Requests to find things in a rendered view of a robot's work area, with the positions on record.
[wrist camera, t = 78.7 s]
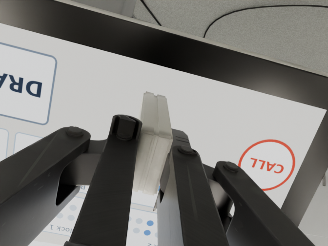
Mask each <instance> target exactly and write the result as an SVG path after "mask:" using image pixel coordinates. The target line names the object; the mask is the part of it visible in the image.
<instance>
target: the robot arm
mask: <svg viewBox="0 0 328 246"><path fill-rule="evenodd" d="M81 185H87V186H89V188H88V191H87V194H86V196H85V199H84V202H83V204H82V207H81V210H80V212H79V215H78V218H77V220H76V223H75V226H74V228H73V231H72V234H71V236H70V239H69V241H66V242H65V243H64V245H63V246H126V240H127V232H128V223H129V214H130V206H131V198H132V192H133V191H135V192H138V190H140V191H143V193H144V194H148V195H154V194H157V192H158V188H159V185H160V189H159V192H158V196H157V199H156V202H155V205H154V208H153V211H156V209H157V233H158V246H315V245H314V244H313V243H312V242H311V240H310V239H309V238H308V237H307V236H306V235H305V234H304V233H303V232H302V231H301V230H300V229H299V228H298V227H297V226H296V225H295V224H294V223H293V221H292V220H291V219H290V218H289V217H288V216H287V215H286V214H285V213H284V212H283V211H282V210H281V209H280V208H279V207H278V206H277V205H276V204H275V202H274V201H273V200H272V199H271V198H270V197H269V196H267V194H266V193H265V192H264V191H263V190H262V189H261V188H260V187H259V186H258V185H257V184H256V183H255V182H254V181H253V180H252V179H251V178H250V177H249V175H248V174H247V173H246V172H245V171H244V170H243V169H242V168H240V167H239V166H237V165H236V164H235V163H232V162H229V161H228V162H226V161H218V162H217V163H216V165H215V168H213V167H211V166H208V165H206V164H204V163H202V160H201V157H200V154H199V153H198V152H197V151H196V150H194V149H192V148H191V145H190V142H189V138H188V135H187V134H185V133H184V132H183V131H181V130H177V129H173V128H171V123H170V117H169V111H168V105H167V98H165V96H162V95H159V94H157V96H155V95H154V93H151V92H147V91H146V92H145V93H143V98H142V102H141V106H140V110H139V113H138V117H137V118H135V117H132V116H129V115H124V114H117V115H114V116H113V117H112V122H111V126H110V130H109V134H108V137H107V139H104V140H91V134H90V133H89V132H88V131H86V130H84V129H82V128H79V127H76V126H75V127H73V126H69V127H63V128H60V129H58V130H56V131H55V132H53V133H51V134H49V135H47V136H45V137H44V138H42V139H40V140H38V141H36V142H35V143H33V144H31V145H29V146H27V147H26V148H24V149H22V150H20V151H18V152H17V153H15V154H13V155H11V156H9V157H7V158H6V159H4V160H2V161H0V246H29V245H30V244H31V243H32V241H33V240H34V239H35V238H36V237H37V236H38V235H39V234H40V233H41V232H42V231H43V230H44V229H45V228H46V227H47V226H48V224H49V223H50V222H51V221H52V220H53V219H54V218H55V217H56V216H57V215H58V214H59V213H60V212H61V211H62V210H63V209H64V208H65V206H66V205H67V204H68V203H69V202H70V201H71V200H72V199H73V198H74V197H75V196H76V195H77V194H78V192H79V191H80V188H81ZM233 204H234V215H233V216H232V215H231V214H230V211H231V208H232V206H233Z"/></svg>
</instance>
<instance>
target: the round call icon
mask: <svg viewBox="0 0 328 246"><path fill-rule="evenodd" d="M306 147H307V145H304V144H300V143H295V142H291V141H287V140H283V139H279V138H275V137H272V136H268V135H264V134H260V133H256V132H252V131H248V133H247V136H246V139H245V141H244V144H243V146H242V149H241V152H240V154H239V157H238V159H237V162H236V165H237V166H239V167H240V168H242V169H243V170H244V171H245V172H246V173H247V174H248V175H249V177H250V178H251V179H252V180H253V181H254V182H255V183H256V184H257V185H258V186H259V187H260V188H261V189H262V190H263V191H264V192H265V193H266V194H267V195H271V196H275V197H280V198H283V197H284V195H285V193H286V191H287V188H288V186H289V184H290V182H291V180H292V178H293V175H294V173H295V171H296V169H297V167H298V165H299V162H300V160H301V158H302V156H303V154H304V152H305V150H306Z"/></svg>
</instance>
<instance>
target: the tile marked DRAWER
mask: <svg viewBox="0 0 328 246"><path fill-rule="evenodd" d="M59 58H60V57H59V56H57V55H53V54H49V53H45V52H42V51H38V50H34V49H30V48H27V47H23V46H19V45H15V44H11V43H7V42H3V41H0V117H4V118H8V119H12V120H16V121H21V122H25V123H30V124H35V125H39V126H43V127H48V128H49V124H50V117H51V110H52V104H53V98H54V91H55V84H56V78H57V71H58V65H59Z"/></svg>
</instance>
